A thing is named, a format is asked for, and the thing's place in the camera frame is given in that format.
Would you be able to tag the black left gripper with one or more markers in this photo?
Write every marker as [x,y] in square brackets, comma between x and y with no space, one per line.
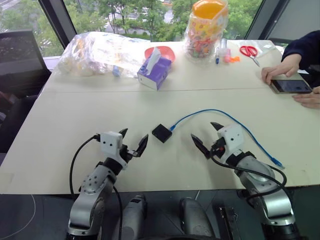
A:
[128,153]

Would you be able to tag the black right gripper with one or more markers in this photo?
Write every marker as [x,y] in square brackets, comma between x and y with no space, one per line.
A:
[218,147]

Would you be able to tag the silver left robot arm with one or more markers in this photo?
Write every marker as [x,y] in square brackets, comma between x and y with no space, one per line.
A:
[95,185]

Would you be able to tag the person's dark-sleeved right forearm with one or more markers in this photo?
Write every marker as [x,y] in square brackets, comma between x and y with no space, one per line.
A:
[305,47]

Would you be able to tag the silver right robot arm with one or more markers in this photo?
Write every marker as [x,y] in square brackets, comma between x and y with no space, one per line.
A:
[262,180]

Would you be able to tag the small black box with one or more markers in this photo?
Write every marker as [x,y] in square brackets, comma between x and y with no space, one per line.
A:
[162,133]

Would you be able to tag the person's right hand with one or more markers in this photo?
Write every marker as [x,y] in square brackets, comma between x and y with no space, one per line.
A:
[282,68]

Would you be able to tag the person's left hand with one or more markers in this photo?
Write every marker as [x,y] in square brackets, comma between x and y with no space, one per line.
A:
[310,100]

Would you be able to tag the purple tissue box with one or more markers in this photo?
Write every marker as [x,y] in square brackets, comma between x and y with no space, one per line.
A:
[155,72]

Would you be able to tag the blue pen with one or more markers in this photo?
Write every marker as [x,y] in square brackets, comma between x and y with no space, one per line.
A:
[217,58]

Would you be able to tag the dark rounded grey shape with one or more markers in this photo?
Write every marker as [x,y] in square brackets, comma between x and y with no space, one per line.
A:
[135,217]
[195,217]

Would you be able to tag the orange small clip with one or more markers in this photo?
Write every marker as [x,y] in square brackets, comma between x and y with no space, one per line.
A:
[235,59]

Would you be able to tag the pink small item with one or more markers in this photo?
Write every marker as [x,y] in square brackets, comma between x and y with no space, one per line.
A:
[227,56]

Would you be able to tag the black flat bar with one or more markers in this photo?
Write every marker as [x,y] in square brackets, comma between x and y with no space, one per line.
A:
[228,221]

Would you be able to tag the small clear bottle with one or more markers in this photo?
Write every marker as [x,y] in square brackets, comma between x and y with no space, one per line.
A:
[223,45]

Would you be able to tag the red plastic bowl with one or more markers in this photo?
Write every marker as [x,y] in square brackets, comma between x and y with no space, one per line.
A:
[166,52]

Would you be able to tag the smartphone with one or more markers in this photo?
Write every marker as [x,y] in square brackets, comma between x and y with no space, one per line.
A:
[290,86]

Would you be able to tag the clear plastic bag of items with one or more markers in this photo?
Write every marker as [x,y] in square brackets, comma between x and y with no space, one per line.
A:
[87,55]

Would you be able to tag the clear jar with colourful pieces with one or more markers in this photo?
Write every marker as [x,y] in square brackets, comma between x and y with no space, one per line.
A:
[202,37]

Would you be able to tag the empty clear plastic bag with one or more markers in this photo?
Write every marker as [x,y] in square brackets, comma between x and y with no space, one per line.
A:
[266,46]

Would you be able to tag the black mesh office chair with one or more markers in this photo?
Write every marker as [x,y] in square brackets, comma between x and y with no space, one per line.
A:
[17,57]

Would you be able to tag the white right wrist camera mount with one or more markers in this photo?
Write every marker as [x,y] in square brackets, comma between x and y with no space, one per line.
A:
[232,138]

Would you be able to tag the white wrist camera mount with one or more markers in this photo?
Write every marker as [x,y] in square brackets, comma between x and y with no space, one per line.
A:
[110,142]
[232,138]

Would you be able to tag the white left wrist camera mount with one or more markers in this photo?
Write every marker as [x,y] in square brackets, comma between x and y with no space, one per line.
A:
[110,142]

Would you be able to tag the dark window frame post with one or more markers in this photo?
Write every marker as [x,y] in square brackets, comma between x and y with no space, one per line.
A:
[58,20]
[257,20]

